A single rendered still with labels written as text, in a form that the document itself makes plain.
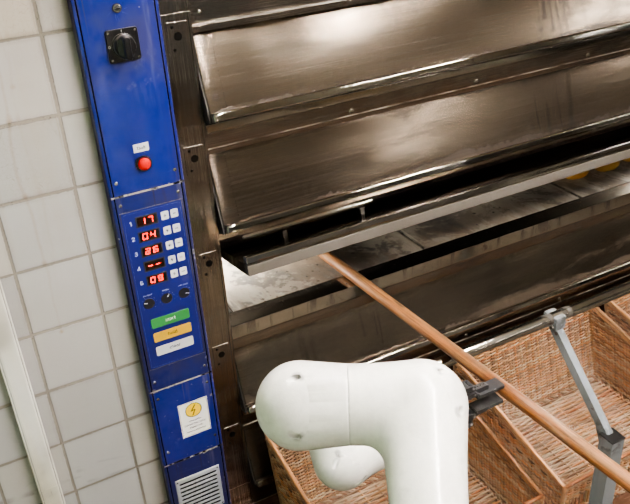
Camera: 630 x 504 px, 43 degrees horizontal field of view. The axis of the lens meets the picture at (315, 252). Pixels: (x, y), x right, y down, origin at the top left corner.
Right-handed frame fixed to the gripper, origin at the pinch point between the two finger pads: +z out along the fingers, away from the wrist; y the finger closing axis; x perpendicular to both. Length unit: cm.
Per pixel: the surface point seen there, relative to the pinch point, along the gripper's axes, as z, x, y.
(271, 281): -16, -68, 2
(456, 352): 3.4, -14.4, -0.5
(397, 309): 2.1, -35.6, -0.5
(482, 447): 24, -27, 49
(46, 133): -66, -55, -55
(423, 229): 34, -69, 2
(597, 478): 33, 4, 38
